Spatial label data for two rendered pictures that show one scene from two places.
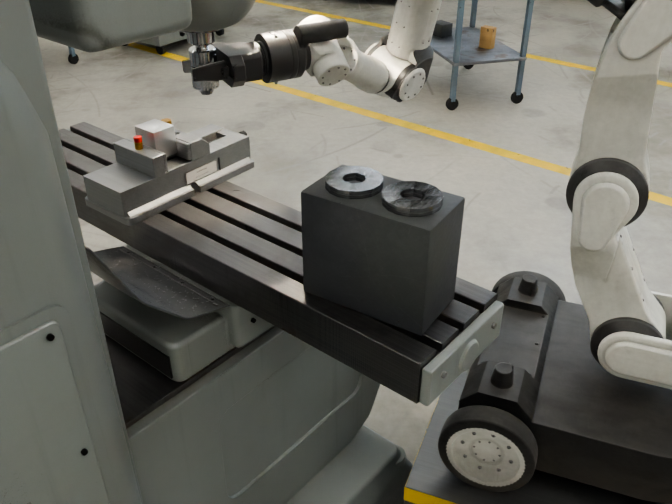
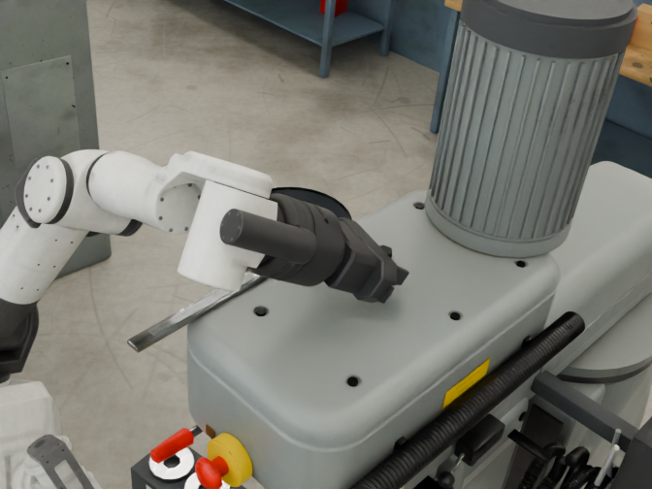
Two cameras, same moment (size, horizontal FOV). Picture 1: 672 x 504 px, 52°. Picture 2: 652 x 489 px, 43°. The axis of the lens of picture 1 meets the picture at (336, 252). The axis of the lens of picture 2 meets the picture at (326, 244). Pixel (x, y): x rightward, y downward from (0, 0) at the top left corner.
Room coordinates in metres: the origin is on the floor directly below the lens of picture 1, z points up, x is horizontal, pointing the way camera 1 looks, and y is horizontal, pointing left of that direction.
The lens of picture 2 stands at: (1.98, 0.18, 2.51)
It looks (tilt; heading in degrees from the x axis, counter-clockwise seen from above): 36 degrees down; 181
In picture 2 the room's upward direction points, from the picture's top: 6 degrees clockwise
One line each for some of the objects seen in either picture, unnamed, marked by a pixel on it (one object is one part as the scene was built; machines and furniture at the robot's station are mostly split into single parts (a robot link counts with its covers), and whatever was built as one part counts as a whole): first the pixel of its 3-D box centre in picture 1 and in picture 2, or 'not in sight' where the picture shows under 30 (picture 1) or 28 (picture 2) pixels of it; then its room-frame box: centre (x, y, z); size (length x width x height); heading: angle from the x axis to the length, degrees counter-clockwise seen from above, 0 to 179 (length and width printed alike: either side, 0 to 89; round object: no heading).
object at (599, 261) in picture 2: not in sight; (551, 274); (0.82, 0.55, 1.66); 0.80 x 0.23 x 0.20; 140
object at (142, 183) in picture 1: (171, 160); not in sight; (1.34, 0.35, 0.99); 0.35 x 0.15 x 0.11; 141
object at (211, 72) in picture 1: (210, 73); not in sight; (1.18, 0.22, 1.23); 0.06 x 0.02 x 0.03; 118
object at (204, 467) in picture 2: not in sight; (212, 471); (1.40, 0.07, 1.76); 0.04 x 0.03 x 0.04; 50
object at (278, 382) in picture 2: not in sight; (377, 332); (1.19, 0.24, 1.81); 0.47 x 0.26 x 0.16; 140
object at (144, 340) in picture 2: not in sight; (217, 297); (1.26, 0.05, 1.89); 0.24 x 0.04 x 0.01; 143
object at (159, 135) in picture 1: (156, 139); not in sight; (1.31, 0.36, 1.05); 0.06 x 0.05 x 0.06; 51
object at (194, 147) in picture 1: (178, 141); not in sight; (1.36, 0.33, 1.03); 0.12 x 0.06 x 0.04; 51
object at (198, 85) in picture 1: (204, 70); not in sight; (1.20, 0.23, 1.23); 0.05 x 0.05 x 0.06
